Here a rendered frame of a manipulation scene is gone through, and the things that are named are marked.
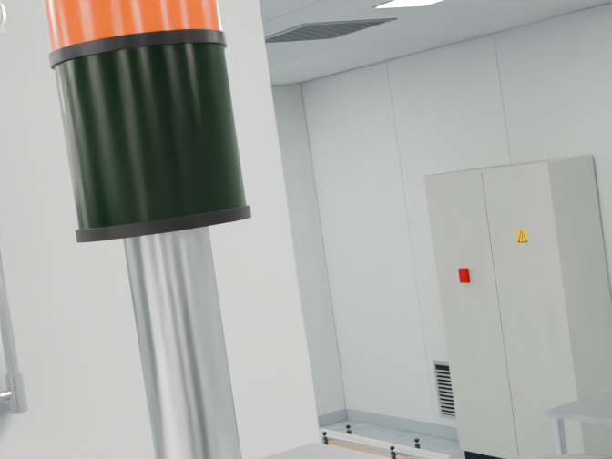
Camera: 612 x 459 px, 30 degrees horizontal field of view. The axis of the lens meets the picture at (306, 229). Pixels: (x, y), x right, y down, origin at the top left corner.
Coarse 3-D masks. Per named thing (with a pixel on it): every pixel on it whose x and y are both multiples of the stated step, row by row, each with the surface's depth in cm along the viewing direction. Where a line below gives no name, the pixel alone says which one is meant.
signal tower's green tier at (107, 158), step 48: (144, 48) 30; (192, 48) 31; (96, 96) 31; (144, 96) 30; (192, 96) 31; (96, 144) 31; (144, 144) 31; (192, 144) 31; (96, 192) 31; (144, 192) 31; (192, 192) 31; (240, 192) 32
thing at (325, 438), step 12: (324, 432) 526; (336, 432) 536; (348, 432) 534; (336, 444) 528; (348, 444) 525; (360, 444) 509; (372, 444) 502; (384, 444) 504; (396, 444) 497; (384, 456) 495; (396, 456) 492; (408, 456) 480; (420, 456) 473; (444, 456) 469
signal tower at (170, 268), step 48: (96, 48) 30; (96, 240) 31; (144, 240) 32; (192, 240) 32; (144, 288) 32; (192, 288) 32; (144, 336) 32; (192, 336) 32; (192, 384) 32; (192, 432) 32
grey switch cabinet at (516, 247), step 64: (448, 192) 776; (512, 192) 724; (576, 192) 708; (448, 256) 785; (512, 256) 732; (576, 256) 706; (448, 320) 796; (512, 320) 741; (576, 320) 704; (512, 384) 750; (576, 384) 702; (512, 448) 759; (576, 448) 709
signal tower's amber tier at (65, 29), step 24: (48, 0) 32; (72, 0) 31; (96, 0) 30; (120, 0) 30; (144, 0) 30; (168, 0) 31; (192, 0) 31; (216, 0) 33; (48, 24) 32; (72, 24) 31; (96, 24) 30; (120, 24) 30; (144, 24) 30; (168, 24) 31; (192, 24) 31; (216, 24) 32
